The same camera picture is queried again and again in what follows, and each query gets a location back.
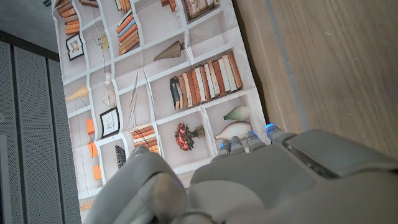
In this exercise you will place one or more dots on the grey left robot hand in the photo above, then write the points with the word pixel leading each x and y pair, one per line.
pixel 264 186

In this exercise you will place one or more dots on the printed bookshelf backdrop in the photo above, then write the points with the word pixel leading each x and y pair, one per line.
pixel 168 62

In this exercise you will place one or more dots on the grey perforated panel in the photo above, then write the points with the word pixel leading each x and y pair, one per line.
pixel 34 140

